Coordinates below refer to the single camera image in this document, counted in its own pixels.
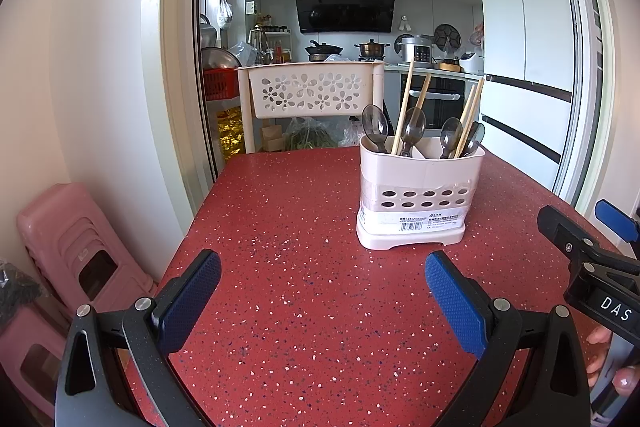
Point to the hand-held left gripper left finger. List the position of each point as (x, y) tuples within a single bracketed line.
[(192, 302)]

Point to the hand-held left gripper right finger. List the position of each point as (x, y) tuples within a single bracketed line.
[(457, 302)]

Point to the steel stockpot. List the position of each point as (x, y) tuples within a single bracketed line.
[(207, 32)]

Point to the wooden tray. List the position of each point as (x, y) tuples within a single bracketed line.
[(448, 67)]

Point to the gold foil bag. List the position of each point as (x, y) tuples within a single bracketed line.
[(230, 132)]

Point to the black built-in oven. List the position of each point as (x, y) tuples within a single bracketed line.
[(445, 107)]

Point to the small cardboard box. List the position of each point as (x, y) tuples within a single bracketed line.
[(272, 138)]

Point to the metal pan lid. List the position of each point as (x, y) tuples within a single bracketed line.
[(217, 57)]

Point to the red plastic basket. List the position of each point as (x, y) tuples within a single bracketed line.
[(217, 84)]

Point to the black textured bag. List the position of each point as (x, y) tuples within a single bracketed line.
[(17, 292)]

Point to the pink plastic stool stack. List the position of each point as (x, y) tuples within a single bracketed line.
[(65, 227)]

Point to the white plastic utensil holder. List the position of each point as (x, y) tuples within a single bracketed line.
[(415, 172)]

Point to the small white appliance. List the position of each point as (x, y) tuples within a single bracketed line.
[(471, 63)]

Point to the hanging clear plastic bag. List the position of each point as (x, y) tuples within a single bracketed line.
[(226, 14)]

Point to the black range hood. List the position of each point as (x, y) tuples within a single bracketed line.
[(345, 9)]

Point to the white wall outlet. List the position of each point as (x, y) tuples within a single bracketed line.
[(250, 7)]

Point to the white spice rack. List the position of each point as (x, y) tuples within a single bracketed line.
[(272, 49)]

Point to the black wok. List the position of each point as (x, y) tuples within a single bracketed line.
[(322, 52)]

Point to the silver rice cooker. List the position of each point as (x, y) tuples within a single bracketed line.
[(420, 49)]

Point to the white refrigerator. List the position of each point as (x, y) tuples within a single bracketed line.
[(545, 32)]

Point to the pink hanging bag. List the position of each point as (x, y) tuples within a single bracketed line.
[(476, 36)]

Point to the cooking pot with lid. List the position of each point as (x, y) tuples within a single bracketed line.
[(371, 49)]

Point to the white flower-cutout storage cart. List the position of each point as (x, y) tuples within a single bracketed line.
[(310, 89)]

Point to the person's right hand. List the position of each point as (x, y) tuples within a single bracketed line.
[(597, 338)]

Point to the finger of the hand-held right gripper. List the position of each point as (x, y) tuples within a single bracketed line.
[(617, 219), (562, 232)]

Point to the white wall hook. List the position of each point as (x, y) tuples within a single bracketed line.
[(404, 24)]

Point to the bag of green vegetables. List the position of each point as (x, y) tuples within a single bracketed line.
[(310, 134)]

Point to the white door frame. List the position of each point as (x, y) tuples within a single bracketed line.
[(175, 57)]

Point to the round black rack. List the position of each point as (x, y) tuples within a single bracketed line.
[(447, 37)]

